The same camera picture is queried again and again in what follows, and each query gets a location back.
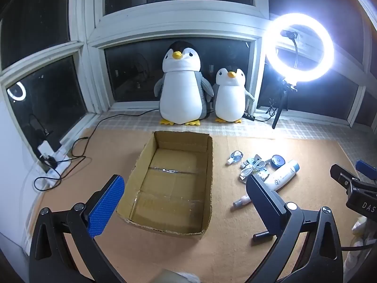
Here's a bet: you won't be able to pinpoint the small penguin plush toy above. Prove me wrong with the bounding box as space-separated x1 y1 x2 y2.
212 68 255 124

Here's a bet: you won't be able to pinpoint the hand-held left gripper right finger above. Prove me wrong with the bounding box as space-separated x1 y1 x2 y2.
246 174 345 283

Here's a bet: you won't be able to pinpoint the large penguin plush toy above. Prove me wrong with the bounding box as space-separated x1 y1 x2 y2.
154 41 214 126

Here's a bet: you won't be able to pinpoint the checked grey cloth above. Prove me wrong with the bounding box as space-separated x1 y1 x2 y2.
85 109 377 160

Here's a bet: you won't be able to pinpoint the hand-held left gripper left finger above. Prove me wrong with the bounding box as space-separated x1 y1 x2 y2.
29 175 126 283

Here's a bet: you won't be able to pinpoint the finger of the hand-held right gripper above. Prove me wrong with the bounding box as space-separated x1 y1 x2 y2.
355 160 377 181
330 164 362 188

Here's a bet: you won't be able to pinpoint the white power strip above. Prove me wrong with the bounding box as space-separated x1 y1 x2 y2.
37 150 74 180

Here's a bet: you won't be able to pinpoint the white ring light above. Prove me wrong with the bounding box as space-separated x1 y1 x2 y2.
263 13 335 82

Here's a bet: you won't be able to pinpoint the blue hand sanitizer bottle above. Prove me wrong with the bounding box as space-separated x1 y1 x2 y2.
227 150 244 166

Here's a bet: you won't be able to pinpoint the white window frame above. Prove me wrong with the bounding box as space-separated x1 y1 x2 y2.
0 0 377 130

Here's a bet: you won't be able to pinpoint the black ring light cable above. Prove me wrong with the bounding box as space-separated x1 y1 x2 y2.
255 100 279 123

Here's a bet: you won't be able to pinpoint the white blue-capped sunscreen bottle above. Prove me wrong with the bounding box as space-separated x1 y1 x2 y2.
263 159 300 190

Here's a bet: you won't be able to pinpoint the cardboard box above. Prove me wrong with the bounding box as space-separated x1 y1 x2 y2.
116 130 214 241

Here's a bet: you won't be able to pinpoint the black phone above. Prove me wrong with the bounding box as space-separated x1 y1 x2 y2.
28 115 62 154

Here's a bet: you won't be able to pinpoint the blue round tin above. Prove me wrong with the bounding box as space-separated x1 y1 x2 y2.
270 154 286 170

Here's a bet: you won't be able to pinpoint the long black charging cable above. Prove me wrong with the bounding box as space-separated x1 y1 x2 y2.
33 108 161 191

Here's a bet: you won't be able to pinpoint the person's right hand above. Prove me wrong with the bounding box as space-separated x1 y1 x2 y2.
352 216 369 242

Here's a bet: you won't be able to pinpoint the black gooseneck phone holder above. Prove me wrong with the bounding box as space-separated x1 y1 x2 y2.
280 29 299 68

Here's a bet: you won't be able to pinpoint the tan felt mat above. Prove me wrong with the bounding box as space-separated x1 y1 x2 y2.
31 122 377 283

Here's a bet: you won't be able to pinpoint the small pink lotion bottle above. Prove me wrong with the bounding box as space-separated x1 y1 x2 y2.
233 195 252 208

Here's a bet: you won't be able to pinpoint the white wall charger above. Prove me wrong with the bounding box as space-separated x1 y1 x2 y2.
38 143 55 157

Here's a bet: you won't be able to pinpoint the black braided cable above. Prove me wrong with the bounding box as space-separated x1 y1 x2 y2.
342 241 377 250

